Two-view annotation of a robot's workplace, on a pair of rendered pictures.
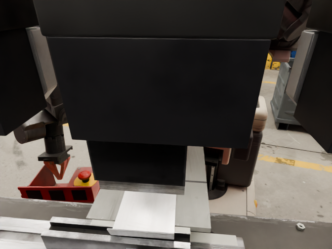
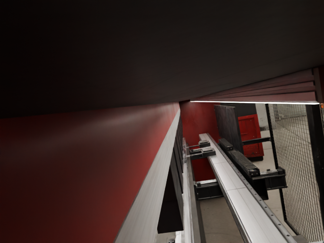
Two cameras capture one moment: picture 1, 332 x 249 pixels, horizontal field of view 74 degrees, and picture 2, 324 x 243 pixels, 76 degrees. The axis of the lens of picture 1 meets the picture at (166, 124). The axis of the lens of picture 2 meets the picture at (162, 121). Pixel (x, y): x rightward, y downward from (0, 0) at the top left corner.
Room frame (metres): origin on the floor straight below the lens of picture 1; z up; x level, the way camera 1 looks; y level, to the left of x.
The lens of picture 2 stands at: (0.29, 2.14, 1.47)
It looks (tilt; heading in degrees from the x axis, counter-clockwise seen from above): 4 degrees down; 271
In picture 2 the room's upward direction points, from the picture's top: 11 degrees counter-clockwise
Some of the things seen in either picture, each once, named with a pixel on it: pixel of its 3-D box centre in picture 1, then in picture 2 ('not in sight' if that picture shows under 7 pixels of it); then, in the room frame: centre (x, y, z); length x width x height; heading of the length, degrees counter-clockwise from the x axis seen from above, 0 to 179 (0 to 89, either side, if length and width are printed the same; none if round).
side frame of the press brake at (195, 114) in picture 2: not in sight; (192, 121); (-0.08, -0.93, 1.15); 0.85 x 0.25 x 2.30; 175
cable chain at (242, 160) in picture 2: not in sight; (242, 161); (-0.14, 0.83, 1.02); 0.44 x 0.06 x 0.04; 85
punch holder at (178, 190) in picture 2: not in sight; (162, 188); (0.34, 1.60, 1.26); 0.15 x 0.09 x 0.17; 85
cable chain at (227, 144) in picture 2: not in sight; (224, 143); (-0.19, 0.27, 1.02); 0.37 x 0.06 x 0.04; 85
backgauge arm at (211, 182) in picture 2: not in sight; (238, 182); (-0.13, 0.66, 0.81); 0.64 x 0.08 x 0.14; 175
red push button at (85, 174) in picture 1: (85, 177); not in sight; (0.53, 0.26, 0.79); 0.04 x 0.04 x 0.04
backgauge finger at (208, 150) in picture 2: not in sight; (199, 153); (0.07, 0.39, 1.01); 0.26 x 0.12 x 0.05; 175
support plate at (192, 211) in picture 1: (158, 166); not in sight; (0.34, 0.01, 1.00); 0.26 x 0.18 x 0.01; 175
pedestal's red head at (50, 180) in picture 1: (71, 189); not in sight; (0.52, 0.30, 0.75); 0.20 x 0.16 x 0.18; 90
